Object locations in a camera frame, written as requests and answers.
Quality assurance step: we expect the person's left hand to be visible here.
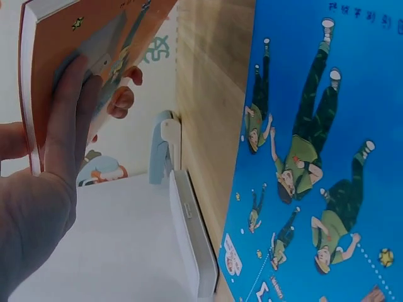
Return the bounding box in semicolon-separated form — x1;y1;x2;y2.
0;56;144;302

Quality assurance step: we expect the blue illustrated book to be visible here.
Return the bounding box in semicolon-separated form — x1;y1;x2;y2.
216;0;403;302

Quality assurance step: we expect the orange illustrated book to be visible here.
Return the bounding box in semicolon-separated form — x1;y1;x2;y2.
18;0;179;177

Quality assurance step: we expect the light blue clamp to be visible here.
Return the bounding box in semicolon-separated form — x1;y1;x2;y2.
147;109;184;186

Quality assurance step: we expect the white plastic box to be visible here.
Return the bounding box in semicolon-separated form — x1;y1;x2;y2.
8;169;220;302

